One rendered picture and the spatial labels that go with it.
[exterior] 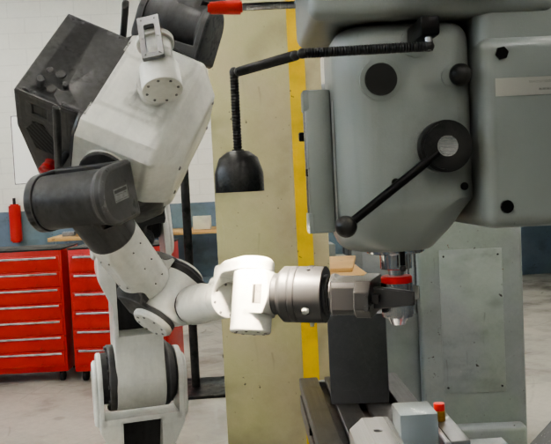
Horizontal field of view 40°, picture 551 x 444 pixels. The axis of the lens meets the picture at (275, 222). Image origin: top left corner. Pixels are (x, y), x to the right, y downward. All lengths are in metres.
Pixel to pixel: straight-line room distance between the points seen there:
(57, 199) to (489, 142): 0.66
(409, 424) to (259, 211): 1.86
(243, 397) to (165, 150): 1.79
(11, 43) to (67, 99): 9.39
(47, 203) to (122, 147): 0.16
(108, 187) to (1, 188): 9.40
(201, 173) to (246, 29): 7.31
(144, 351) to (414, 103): 0.85
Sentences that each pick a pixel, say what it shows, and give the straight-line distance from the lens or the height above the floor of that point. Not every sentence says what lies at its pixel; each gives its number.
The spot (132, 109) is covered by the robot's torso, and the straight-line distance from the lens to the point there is 1.33.
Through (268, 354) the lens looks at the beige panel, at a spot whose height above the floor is 0.77.
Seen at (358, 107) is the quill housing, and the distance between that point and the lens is 1.06.
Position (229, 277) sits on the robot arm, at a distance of 1.27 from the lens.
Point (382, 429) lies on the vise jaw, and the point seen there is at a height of 1.06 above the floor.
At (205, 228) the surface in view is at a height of 0.89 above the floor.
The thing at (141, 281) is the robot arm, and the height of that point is 1.26.
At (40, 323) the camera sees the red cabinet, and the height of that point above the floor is 0.45.
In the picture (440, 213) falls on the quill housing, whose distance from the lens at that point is 1.08.
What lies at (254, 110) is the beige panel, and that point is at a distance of 2.87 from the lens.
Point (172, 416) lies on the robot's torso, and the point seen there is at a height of 0.92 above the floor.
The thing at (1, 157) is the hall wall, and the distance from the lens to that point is 10.62.
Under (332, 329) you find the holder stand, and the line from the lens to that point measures 1.58.
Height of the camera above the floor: 1.42
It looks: 3 degrees down
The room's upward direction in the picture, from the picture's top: 3 degrees counter-clockwise
